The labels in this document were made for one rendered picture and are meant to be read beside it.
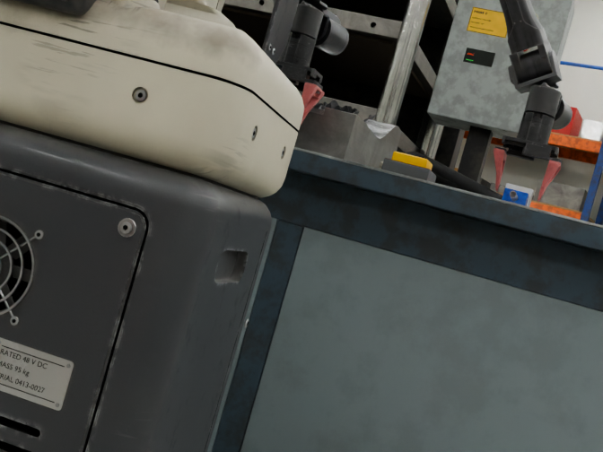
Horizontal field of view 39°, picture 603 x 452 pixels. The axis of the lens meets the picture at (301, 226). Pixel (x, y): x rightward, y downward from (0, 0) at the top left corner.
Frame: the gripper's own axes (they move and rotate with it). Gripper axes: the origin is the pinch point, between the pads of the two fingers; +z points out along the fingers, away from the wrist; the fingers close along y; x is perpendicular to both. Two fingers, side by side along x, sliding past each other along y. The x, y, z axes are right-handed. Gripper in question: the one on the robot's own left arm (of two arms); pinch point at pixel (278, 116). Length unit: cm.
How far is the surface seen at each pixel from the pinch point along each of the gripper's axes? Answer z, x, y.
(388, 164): 3.6, 2.3, -21.7
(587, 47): -206, -688, -44
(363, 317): 29.8, -1.3, -24.2
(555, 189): -61, -620, -52
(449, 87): -29, -92, -15
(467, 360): 31, 0, -43
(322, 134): 0.8, -4.5, -7.5
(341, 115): -3.4, -4.5, -9.8
